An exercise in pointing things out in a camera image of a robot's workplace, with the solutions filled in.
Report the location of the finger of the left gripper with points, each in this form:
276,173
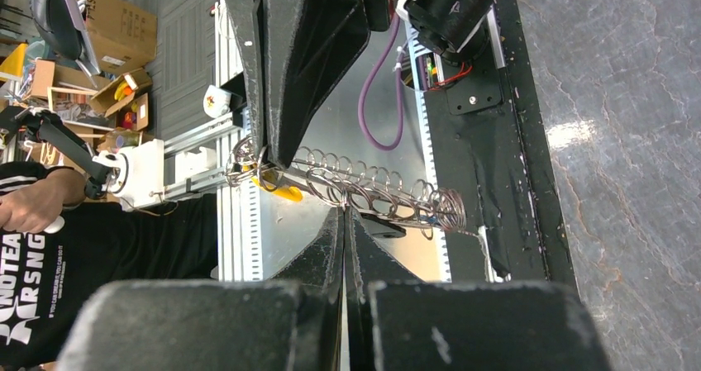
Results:
309,46
245,17

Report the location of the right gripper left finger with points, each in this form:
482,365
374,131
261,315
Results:
291,321

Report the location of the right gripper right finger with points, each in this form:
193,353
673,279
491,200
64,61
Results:
398,322

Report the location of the white mug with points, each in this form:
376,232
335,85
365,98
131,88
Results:
216,102

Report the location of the cardboard box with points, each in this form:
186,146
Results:
124,36

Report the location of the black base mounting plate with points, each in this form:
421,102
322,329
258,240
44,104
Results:
490,145

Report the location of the person in black shirt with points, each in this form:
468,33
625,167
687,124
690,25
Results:
58,249

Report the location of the slotted cable duct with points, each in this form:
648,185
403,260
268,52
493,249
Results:
415,50

